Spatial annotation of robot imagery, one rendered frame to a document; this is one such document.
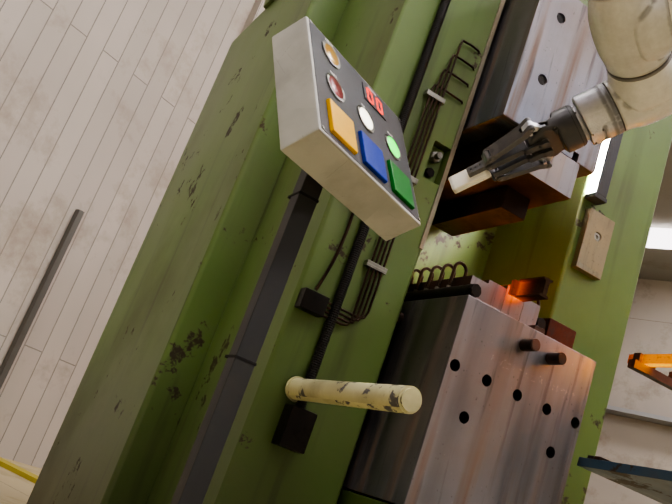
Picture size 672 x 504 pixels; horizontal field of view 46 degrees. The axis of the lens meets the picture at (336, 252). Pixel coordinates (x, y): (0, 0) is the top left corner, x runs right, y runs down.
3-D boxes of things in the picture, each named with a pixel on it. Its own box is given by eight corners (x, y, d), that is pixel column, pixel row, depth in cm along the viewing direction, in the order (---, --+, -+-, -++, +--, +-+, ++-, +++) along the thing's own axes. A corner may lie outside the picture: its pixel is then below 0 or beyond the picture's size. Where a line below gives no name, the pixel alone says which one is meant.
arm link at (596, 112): (629, 142, 132) (594, 158, 134) (607, 104, 137) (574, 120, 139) (618, 110, 125) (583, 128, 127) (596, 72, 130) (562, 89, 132)
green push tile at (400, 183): (415, 208, 149) (409, 178, 153) (395, 189, 143) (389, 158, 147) (407, 212, 149) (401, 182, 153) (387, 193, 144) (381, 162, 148)
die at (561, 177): (570, 199, 189) (580, 164, 192) (508, 160, 181) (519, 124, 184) (464, 224, 226) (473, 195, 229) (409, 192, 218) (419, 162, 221)
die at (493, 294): (532, 337, 179) (541, 303, 181) (464, 302, 171) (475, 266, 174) (427, 340, 216) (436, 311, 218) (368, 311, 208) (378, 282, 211)
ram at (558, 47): (618, 189, 197) (653, 56, 208) (503, 114, 182) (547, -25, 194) (508, 215, 234) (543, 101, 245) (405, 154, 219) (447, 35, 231)
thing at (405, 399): (419, 421, 127) (429, 390, 128) (393, 410, 125) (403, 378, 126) (303, 405, 165) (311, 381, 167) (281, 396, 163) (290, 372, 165)
